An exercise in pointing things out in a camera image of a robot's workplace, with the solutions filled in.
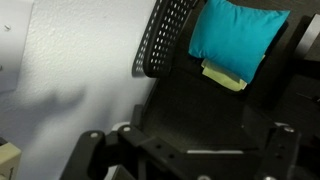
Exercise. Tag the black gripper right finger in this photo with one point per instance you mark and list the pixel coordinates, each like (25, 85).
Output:
(283, 153)

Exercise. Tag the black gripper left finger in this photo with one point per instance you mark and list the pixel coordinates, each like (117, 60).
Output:
(91, 153)

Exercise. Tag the beige box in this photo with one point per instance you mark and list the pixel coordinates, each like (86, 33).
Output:
(8, 161)

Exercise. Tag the yellow-green cloth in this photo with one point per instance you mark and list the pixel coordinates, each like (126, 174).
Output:
(221, 76)

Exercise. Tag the white flat panel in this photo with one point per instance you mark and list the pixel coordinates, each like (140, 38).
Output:
(308, 36)

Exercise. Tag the teal pillow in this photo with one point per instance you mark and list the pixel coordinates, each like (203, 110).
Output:
(233, 36)

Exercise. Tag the black perforated mesh panel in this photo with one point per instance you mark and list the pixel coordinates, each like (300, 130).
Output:
(161, 36)

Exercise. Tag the white light switch plate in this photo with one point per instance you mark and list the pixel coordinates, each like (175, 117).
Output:
(15, 50)

